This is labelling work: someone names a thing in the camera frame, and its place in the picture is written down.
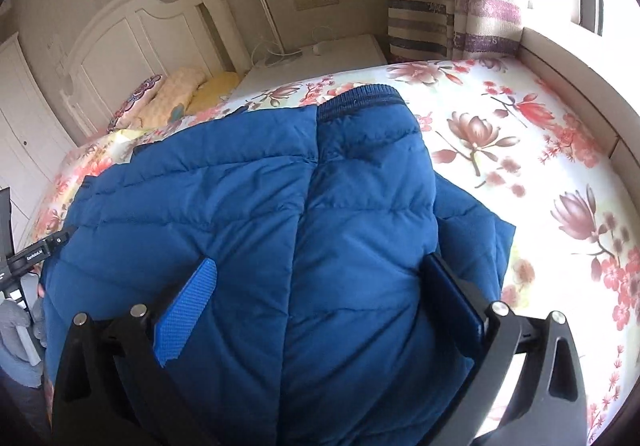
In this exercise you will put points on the yellow pillow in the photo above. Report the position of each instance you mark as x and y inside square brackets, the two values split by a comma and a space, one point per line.
[215, 88]

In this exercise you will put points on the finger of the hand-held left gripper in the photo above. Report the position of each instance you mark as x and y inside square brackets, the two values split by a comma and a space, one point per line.
[62, 238]

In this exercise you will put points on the person's left hand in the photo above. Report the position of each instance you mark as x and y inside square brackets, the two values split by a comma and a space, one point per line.
[17, 331]

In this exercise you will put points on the white nightstand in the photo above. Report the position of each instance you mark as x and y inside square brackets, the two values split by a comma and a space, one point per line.
[340, 53]

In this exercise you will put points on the floral bed sheet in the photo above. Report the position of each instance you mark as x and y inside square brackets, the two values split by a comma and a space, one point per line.
[525, 165]

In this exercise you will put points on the blue down jacket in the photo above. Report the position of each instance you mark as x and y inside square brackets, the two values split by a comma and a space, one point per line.
[280, 236]

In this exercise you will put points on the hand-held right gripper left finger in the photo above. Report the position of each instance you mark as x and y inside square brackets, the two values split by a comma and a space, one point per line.
[187, 311]

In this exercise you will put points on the patterned pillows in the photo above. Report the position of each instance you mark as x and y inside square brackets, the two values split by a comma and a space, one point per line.
[175, 90]

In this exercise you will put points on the beige window ledge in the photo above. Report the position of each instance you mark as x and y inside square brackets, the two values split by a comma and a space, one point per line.
[575, 85]

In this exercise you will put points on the white wardrobe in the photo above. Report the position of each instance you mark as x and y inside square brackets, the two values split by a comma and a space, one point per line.
[25, 135]

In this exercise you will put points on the white wooden headboard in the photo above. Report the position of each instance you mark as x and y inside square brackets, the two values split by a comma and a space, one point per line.
[140, 45]

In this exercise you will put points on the patterned pillow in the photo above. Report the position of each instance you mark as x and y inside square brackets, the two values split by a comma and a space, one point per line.
[137, 100]

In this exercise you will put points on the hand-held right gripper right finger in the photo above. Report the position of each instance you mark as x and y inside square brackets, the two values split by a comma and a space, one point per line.
[457, 298]

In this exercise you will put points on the small white device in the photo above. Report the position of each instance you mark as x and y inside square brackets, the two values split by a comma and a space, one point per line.
[318, 48]

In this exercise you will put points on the white desk lamp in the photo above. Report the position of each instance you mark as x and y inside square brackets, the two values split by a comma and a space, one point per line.
[262, 0]

